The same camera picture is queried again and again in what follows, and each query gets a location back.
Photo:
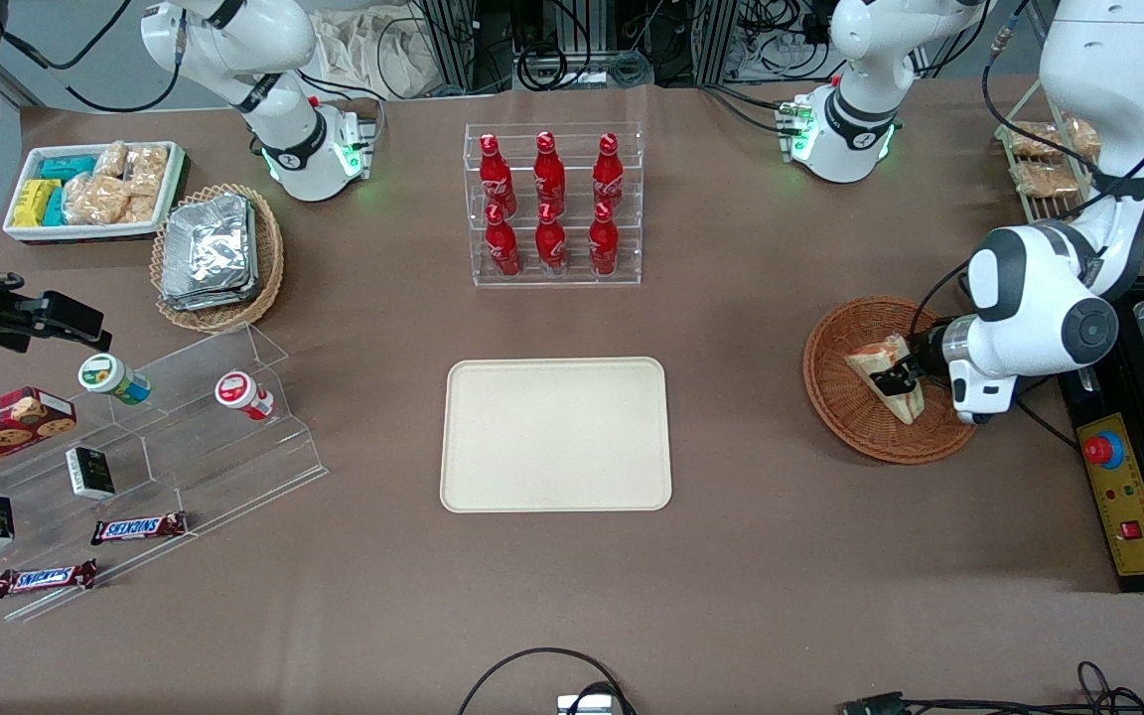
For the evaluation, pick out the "round brown wicker basket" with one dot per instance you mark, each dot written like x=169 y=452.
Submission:
x=850 y=417

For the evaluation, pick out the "white rectangular snack bin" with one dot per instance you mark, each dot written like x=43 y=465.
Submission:
x=21 y=233

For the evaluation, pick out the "yellow snack pack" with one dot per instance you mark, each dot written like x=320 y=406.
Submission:
x=34 y=204

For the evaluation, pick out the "stack of foil containers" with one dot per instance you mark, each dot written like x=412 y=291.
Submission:
x=210 y=253

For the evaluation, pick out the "triangle sandwich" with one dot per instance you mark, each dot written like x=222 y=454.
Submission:
x=875 y=359

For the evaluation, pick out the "red-lidded yogurt cup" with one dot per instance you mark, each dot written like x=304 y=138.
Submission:
x=239 y=393

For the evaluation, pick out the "green-lidded yogurt cup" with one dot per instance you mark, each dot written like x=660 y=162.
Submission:
x=110 y=377

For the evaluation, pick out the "cream rectangular serving tray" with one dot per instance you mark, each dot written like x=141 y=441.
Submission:
x=554 y=435

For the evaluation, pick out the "red cola bottle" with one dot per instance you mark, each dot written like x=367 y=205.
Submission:
x=603 y=246
x=496 y=179
x=551 y=246
x=502 y=248
x=609 y=174
x=549 y=174

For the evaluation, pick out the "teal snack pack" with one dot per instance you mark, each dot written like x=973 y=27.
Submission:
x=55 y=209
x=66 y=167

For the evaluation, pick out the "clear acrylic bottle rack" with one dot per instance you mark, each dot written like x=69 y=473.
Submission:
x=572 y=281

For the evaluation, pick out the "wrapped bread pack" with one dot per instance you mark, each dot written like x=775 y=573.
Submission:
x=1044 y=181
x=1039 y=139

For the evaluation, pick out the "clear rice cracker pack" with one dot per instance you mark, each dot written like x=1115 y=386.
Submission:
x=147 y=171
x=93 y=201
x=140 y=209
x=111 y=159

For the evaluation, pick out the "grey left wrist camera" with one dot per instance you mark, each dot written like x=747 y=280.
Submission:
x=981 y=395

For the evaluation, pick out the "yellow control box, red button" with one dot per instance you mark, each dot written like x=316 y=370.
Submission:
x=1123 y=497

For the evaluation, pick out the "clear acrylic stepped stand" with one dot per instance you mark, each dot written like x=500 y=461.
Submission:
x=195 y=467

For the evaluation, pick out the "small silver device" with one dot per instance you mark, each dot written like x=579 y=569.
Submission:
x=587 y=706

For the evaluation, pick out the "beige cloth bag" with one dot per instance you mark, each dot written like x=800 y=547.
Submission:
x=373 y=55

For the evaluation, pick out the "brown Snickers bar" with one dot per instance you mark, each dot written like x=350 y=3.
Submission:
x=138 y=528
x=46 y=578

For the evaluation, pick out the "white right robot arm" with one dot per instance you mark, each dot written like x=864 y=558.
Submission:
x=289 y=149

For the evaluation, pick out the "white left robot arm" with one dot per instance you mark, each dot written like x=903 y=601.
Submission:
x=1118 y=99

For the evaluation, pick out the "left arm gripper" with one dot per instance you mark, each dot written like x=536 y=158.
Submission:
x=923 y=351

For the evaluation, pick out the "oval tan wicker basket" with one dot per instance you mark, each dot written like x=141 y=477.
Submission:
x=269 y=258

